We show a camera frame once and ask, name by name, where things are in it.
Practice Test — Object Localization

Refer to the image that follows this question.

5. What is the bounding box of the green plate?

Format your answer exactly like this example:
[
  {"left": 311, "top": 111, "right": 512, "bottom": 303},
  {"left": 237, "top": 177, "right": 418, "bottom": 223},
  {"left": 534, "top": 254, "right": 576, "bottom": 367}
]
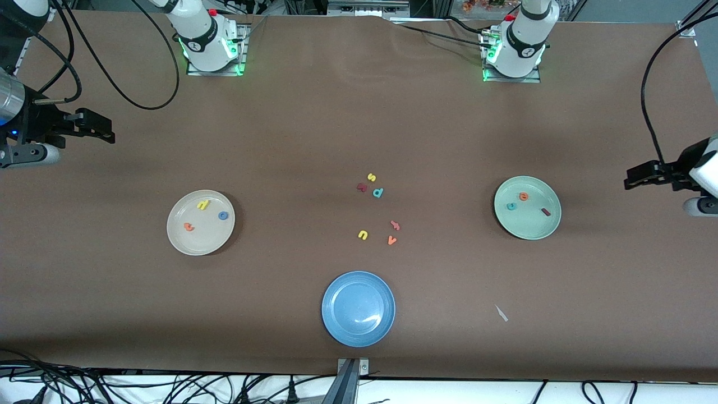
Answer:
[{"left": 494, "top": 176, "right": 562, "bottom": 241}]

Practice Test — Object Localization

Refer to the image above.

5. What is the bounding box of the beige brown plate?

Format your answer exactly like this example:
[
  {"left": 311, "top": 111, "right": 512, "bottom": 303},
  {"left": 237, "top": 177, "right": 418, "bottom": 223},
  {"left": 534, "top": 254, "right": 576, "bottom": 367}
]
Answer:
[{"left": 167, "top": 190, "right": 236, "bottom": 256}]

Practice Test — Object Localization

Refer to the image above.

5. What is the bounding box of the brown table cover sheet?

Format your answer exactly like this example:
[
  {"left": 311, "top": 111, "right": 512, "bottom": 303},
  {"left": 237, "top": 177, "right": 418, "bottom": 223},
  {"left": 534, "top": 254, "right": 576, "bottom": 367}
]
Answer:
[{"left": 0, "top": 10, "right": 718, "bottom": 383}]

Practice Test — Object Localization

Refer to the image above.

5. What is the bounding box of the blue plate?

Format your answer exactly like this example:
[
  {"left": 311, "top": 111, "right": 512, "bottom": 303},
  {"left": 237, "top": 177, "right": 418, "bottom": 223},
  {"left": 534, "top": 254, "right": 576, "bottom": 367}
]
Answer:
[{"left": 321, "top": 271, "right": 396, "bottom": 348}]

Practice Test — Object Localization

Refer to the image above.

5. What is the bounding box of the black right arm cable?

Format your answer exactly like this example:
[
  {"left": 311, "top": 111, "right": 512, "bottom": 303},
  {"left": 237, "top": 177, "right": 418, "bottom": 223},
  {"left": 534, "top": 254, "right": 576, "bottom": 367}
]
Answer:
[{"left": 34, "top": 0, "right": 181, "bottom": 111}]

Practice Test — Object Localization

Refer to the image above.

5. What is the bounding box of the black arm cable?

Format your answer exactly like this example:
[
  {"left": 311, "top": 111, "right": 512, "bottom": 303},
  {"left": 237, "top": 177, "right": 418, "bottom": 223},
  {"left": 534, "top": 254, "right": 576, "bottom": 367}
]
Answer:
[
  {"left": 641, "top": 10, "right": 718, "bottom": 164},
  {"left": 34, "top": 0, "right": 181, "bottom": 111}
]

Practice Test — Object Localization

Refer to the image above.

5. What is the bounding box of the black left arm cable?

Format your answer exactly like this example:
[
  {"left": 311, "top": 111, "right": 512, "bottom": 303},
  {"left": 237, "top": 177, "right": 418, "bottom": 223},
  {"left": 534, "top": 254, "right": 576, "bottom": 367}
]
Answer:
[{"left": 641, "top": 10, "right": 718, "bottom": 164}]

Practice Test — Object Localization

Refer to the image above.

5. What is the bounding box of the aluminium frame profile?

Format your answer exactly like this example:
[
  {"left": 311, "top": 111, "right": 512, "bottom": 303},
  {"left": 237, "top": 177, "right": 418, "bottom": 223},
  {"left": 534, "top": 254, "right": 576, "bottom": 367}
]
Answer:
[{"left": 676, "top": 0, "right": 718, "bottom": 38}]

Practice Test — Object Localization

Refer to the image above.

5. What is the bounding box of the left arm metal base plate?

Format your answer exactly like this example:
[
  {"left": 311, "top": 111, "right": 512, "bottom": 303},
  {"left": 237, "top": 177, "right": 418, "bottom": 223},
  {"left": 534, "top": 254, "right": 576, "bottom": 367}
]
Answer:
[{"left": 481, "top": 28, "right": 542, "bottom": 84}]

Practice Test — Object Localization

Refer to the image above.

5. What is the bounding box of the looped black cable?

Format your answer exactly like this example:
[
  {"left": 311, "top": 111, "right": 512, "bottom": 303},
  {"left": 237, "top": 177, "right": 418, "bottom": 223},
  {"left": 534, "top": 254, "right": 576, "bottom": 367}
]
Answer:
[{"left": 582, "top": 380, "right": 607, "bottom": 404}]

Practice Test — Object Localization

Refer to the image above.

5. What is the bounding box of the black base cable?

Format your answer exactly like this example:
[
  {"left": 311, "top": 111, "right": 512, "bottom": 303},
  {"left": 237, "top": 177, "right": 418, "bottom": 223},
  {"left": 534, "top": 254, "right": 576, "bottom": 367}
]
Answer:
[
  {"left": 446, "top": 16, "right": 494, "bottom": 35},
  {"left": 393, "top": 22, "right": 494, "bottom": 48}
]

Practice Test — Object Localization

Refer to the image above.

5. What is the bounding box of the black cable tangle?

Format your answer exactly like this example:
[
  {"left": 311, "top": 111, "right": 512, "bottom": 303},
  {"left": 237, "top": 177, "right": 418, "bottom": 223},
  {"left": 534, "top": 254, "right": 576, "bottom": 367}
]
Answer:
[{"left": 0, "top": 351, "right": 236, "bottom": 404}]

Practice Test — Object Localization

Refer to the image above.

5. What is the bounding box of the grey metal bracket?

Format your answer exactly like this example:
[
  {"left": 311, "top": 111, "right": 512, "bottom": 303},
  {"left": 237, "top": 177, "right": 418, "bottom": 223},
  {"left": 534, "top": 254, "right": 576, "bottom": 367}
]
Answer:
[{"left": 327, "top": 0, "right": 410, "bottom": 17}]

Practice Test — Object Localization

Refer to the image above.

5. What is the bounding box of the grey metal camera mount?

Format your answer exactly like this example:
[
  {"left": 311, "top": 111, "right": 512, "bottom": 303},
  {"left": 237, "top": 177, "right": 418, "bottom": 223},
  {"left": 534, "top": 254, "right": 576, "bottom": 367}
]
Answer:
[{"left": 335, "top": 357, "right": 371, "bottom": 404}]

